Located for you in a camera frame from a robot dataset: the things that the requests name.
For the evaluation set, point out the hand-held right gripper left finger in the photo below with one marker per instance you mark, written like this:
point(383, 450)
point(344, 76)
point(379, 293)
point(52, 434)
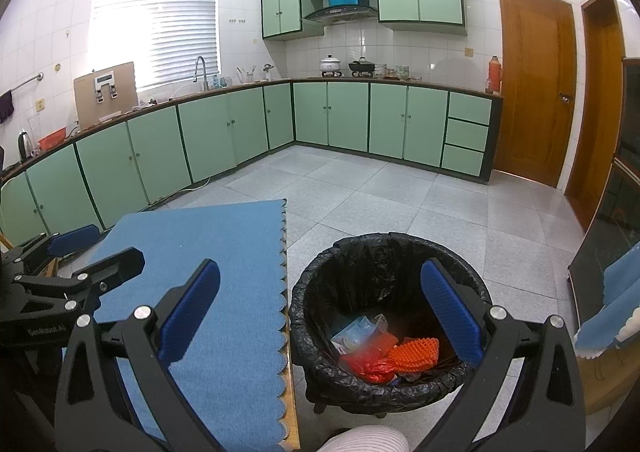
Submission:
point(192, 309)

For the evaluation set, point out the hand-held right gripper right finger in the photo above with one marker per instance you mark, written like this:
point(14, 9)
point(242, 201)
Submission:
point(450, 312)

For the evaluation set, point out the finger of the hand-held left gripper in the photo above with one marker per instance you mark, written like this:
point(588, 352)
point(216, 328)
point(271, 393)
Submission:
point(75, 237)
point(120, 264)

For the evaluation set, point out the orange knitted cloth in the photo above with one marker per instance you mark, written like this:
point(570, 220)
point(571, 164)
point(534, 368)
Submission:
point(415, 354)

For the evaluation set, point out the red plastic bag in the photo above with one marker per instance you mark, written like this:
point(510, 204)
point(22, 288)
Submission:
point(365, 362)

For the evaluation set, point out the small light blue box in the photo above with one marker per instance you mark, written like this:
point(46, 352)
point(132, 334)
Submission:
point(352, 334)

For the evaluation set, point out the black lined trash bin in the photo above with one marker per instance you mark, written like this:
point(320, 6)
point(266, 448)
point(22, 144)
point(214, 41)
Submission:
point(320, 332)

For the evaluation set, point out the blue foam mat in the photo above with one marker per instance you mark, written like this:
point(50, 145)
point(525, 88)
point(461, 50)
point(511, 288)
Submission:
point(235, 282)

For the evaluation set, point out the red basin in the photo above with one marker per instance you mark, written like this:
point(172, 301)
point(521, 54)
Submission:
point(52, 139)

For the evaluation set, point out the electric kettle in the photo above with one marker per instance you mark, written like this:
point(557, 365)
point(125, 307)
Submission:
point(24, 144)

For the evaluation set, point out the brown board with device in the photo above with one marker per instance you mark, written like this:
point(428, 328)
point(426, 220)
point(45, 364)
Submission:
point(87, 107)

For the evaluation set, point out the purple towel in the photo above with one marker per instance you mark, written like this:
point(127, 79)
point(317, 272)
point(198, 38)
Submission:
point(6, 107)

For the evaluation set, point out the person's white ribbed clothing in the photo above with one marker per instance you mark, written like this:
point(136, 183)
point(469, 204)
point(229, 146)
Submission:
point(365, 439)

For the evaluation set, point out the green base cabinets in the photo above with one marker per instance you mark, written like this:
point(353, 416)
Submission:
point(210, 127)

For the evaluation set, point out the blue white blanket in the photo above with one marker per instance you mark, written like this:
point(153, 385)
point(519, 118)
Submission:
point(615, 312)

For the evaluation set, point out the cardboard box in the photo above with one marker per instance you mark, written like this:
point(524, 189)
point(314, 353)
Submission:
point(605, 382)

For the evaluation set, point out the black glass cabinet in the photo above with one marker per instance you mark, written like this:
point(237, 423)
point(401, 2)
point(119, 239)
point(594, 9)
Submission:
point(610, 232)

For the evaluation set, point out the metal faucet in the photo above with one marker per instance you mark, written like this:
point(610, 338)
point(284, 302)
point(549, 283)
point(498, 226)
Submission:
point(200, 67)

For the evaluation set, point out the white window blind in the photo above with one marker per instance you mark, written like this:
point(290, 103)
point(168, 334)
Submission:
point(150, 27)

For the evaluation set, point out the utensil holder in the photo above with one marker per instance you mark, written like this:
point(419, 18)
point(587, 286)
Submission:
point(246, 76)

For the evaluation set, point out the narrow wooden door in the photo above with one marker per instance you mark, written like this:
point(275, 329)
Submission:
point(597, 122)

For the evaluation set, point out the red thermos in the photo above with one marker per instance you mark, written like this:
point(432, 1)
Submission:
point(493, 74)

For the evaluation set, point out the row of kitchen jars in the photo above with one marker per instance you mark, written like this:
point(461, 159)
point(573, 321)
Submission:
point(400, 73)

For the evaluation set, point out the closed wooden door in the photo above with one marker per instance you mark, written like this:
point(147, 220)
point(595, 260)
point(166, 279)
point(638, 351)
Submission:
point(532, 82)

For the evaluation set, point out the black wok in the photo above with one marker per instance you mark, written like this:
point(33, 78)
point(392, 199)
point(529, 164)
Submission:
point(362, 67)

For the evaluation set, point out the white cooking pot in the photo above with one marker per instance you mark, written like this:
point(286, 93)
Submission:
point(331, 66)

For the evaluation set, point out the metal towel rail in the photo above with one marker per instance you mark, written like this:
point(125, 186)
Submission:
point(27, 82)

